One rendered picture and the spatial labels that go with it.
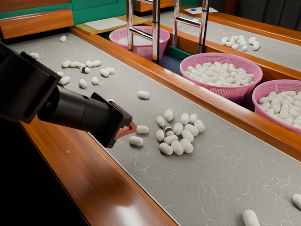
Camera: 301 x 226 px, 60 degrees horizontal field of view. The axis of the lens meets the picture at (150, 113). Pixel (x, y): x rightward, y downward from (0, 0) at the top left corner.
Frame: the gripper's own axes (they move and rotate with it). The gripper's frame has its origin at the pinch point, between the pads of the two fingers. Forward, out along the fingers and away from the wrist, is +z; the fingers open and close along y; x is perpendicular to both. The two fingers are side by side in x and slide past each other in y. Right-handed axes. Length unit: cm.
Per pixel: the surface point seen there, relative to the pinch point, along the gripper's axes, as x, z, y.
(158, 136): -0.3, 8.5, -0.7
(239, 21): -59, 79, 41
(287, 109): -22.1, 36.9, -13.1
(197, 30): -43, 63, 50
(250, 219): 1.0, 6.0, -26.1
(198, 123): -7.0, 16.0, -3.6
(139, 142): 2.8, 5.0, 0.6
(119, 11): -33, 43, 86
